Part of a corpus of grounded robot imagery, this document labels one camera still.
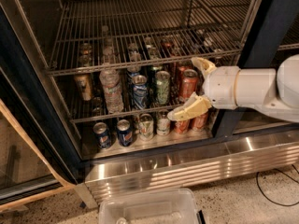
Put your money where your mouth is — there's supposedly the orange soda can middle shelf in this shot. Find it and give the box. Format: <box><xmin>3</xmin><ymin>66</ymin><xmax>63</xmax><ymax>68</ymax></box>
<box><xmin>178</xmin><ymin>69</ymin><xmax>198</xmax><ymax>103</ymax></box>

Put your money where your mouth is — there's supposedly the glass fridge door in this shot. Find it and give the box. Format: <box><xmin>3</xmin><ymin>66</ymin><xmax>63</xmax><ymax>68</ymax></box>
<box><xmin>0</xmin><ymin>74</ymin><xmax>74</xmax><ymax>213</ymax></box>

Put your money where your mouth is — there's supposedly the silver green can bottom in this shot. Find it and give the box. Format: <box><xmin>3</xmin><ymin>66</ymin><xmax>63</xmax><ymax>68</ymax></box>
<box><xmin>138</xmin><ymin>114</ymin><xmax>154</xmax><ymax>141</ymax></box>

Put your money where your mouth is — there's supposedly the middle wire shelf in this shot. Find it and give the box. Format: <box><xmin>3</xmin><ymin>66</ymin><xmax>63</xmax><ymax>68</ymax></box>
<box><xmin>71</xmin><ymin>103</ymin><xmax>180</xmax><ymax>123</ymax></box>

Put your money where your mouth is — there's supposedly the blue pepsi can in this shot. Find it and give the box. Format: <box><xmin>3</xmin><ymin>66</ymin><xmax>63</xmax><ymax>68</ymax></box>
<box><xmin>117</xmin><ymin>119</ymin><xmax>133</xmax><ymax>147</ymax></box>
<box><xmin>93</xmin><ymin>122</ymin><xmax>111</xmax><ymax>149</ymax></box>

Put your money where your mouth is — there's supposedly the upper wire shelf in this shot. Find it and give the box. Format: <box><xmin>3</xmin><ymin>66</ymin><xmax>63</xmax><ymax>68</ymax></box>
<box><xmin>49</xmin><ymin>0</ymin><xmax>251</xmax><ymax>77</ymax></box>

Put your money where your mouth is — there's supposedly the clear plastic bin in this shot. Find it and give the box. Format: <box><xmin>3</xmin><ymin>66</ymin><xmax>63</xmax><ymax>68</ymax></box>
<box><xmin>98</xmin><ymin>189</ymin><xmax>200</xmax><ymax>224</ymax></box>

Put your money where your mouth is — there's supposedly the green can behind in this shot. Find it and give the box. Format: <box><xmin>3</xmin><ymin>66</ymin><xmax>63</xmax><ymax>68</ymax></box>
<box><xmin>149</xmin><ymin>64</ymin><xmax>164</xmax><ymax>84</ymax></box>

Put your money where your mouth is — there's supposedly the clear plastic water bottle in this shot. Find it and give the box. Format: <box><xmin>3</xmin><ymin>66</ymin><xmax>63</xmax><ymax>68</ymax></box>
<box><xmin>99</xmin><ymin>69</ymin><xmax>124</xmax><ymax>114</ymax></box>

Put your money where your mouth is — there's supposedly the green soda can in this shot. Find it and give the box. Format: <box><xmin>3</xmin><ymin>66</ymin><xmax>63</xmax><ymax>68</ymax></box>
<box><xmin>155</xmin><ymin>71</ymin><xmax>170</xmax><ymax>105</ymax></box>

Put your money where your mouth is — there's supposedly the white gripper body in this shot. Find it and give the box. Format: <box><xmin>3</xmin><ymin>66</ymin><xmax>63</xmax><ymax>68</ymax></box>
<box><xmin>203</xmin><ymin>66</ymin><xmax>240</xmax><ymax>110</ymax></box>

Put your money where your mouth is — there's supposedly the gold can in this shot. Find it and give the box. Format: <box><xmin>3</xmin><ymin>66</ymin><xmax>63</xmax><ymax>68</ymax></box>
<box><xmin>74</xmin><ymin>74</ymin><xmax>93</xmax><ymax>101</ymax></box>

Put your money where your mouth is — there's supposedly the blue striped soda can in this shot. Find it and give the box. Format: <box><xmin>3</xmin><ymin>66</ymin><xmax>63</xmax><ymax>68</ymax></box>
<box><xmin>132</xmin><ymin>75</ymin><xmax>148</xmax><ymax>109</ymax></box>

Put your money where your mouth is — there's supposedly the wire shelf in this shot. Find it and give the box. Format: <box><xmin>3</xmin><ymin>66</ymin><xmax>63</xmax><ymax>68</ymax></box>
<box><xmin>49</xmin><ymin>0</ymin><xmax>251</xmax><ymax>77</ymax></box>
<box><xmin>71</xmin><ymin>103</ymin><xmax>180</xmax><ymax>123</ymax></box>

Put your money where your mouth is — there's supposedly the stainless fridge base grille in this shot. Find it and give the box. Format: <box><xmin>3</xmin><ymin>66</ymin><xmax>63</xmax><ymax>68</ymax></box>
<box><xmin>85</xmin><ymin>130</ymin><xmax>299</xmax><ymax>203</ymax></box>

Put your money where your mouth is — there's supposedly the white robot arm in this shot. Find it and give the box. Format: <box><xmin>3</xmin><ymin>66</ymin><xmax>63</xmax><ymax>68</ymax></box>
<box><xmin>167</xmin><ymin>55</ymin><xmax>299</xmax><ymax>123</ymax></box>

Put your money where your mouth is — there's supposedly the orange can bottom left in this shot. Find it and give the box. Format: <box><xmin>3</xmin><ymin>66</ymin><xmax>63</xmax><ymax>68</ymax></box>
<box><xmin>174</xmin><ymin>119</ymin><xmax>190</xmax><ymax>134</ymax></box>

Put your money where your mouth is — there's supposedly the orange can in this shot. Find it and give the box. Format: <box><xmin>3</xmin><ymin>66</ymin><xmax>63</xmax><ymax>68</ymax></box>
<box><xmin>174</xmin><ymin>119</ymin><xmax>190</xmax><ymax>134</ymax></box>
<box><xmin>176</xmin><ymin>62</ymin><xmax>192</xmax><ymax>88</ymax></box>
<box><xmin>191</xmin><ymin>112</ymin><xmax>208</xmax><ymax>132</ymax></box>

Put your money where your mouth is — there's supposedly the white can bottom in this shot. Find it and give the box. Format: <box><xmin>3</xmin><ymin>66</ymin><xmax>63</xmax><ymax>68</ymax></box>
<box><xmin>156</xmin><ymin>109</ymin><xmax>171</xmax><ymax>136</ymax></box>

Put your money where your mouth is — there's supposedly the blue pepsi can right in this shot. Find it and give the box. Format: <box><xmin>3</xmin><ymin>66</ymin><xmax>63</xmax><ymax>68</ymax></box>
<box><xmin>117</xmin><ymin>119</ymin><xmax>133</xmax><ymax>147</ymax></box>

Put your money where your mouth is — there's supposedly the blue pepsi can left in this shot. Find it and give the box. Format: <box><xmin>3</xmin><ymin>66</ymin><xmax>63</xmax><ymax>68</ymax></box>
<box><xmin>93</xmin><ymin>122</ymin><xmax>111</xmax><ymax>149</ymax></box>

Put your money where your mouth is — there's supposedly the dark fridge centre post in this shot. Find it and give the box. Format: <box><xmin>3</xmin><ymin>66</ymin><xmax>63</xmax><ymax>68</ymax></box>
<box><xmin>212</xmin><ymin>0</ymin><xmax>299</xmax><ymax>139</ymax></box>

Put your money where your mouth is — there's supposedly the black cable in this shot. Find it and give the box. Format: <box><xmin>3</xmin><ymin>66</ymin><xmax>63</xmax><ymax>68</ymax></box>
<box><xmin>255</xmin><ymin>163</ymin><xmax>299</xmax><ymax>207</ymax></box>

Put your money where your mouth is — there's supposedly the orange can bottom right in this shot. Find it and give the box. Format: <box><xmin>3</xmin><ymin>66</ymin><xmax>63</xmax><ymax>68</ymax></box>
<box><xmin>191</xmin><ymin>112</ymin><xmax>208</xmax><ymax>132</ymax></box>

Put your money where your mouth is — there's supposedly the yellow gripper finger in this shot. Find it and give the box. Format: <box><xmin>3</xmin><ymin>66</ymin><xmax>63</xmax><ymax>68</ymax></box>
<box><xmin>167</xmin><ymin>92</ymin><xmax>211</xmax><ymax>121</ymax></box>
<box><xmin>191</xmin><ymin>57</ymin><xmax>217</xmax><ymax>78</ymax></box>

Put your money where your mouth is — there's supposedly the orange can behind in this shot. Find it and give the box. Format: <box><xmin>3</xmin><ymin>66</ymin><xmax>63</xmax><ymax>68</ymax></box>
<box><xmin>176</xmin><ymin>62</ymin><xmax>192</xmax><ymax>88</ymax></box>

